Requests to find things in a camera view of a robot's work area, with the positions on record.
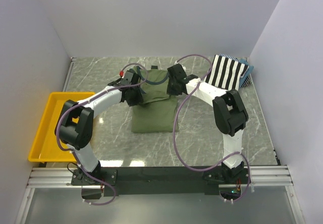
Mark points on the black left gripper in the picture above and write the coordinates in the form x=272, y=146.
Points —
x=139, y=98

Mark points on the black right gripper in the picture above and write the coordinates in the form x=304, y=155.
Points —
x=170, y=91

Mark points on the olive green tank top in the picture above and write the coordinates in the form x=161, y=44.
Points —
x=157, y=111

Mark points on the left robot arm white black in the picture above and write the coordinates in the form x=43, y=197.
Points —
x=74, y=128

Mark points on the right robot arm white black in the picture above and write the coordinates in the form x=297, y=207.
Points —
x=230, y=117

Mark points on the black white striped folded top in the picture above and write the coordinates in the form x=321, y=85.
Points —
x=225, y=73

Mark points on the blue striped folded garment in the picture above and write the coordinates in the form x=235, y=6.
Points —
x=243, y=83

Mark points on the black base crossbar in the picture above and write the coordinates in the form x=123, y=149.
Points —
x=163, y=180

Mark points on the yellow plastic tray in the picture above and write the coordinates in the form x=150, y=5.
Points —
x=44, y=147

